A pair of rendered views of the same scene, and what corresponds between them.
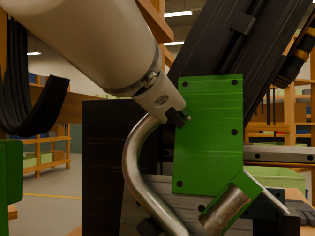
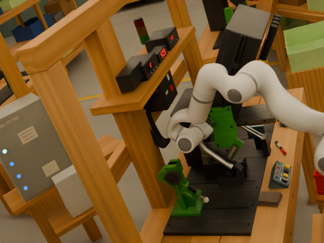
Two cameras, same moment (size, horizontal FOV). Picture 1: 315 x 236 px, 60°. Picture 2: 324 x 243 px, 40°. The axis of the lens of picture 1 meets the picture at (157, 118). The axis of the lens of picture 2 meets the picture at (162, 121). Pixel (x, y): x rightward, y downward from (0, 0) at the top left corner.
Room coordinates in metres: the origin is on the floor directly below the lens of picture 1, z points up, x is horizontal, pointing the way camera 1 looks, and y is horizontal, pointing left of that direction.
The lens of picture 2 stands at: (-1.46, -0.18, 2.25)
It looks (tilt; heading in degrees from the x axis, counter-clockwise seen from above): 26 degrees down; 11
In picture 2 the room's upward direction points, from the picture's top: 20 degrees counter-clockwise
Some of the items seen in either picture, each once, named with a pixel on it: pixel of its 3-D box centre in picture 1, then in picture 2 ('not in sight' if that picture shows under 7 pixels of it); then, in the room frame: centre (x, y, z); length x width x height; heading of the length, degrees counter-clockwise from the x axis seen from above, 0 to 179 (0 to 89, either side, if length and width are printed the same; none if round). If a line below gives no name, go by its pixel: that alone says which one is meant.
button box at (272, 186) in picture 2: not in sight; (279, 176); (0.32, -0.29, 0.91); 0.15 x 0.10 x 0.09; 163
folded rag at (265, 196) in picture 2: not in sight; (269, 198); (0.17, -0.21, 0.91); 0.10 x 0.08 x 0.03; 63
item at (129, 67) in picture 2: not in sight; (130, 75); (0.38, 0.24, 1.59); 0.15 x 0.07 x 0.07; 163
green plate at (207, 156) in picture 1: (210, 132); (224, 123); (0.50, -0.10, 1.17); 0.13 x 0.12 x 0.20; 163
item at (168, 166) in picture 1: (142, 166); (201, 125); (0.73, 0.04, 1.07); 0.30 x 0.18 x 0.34; 163
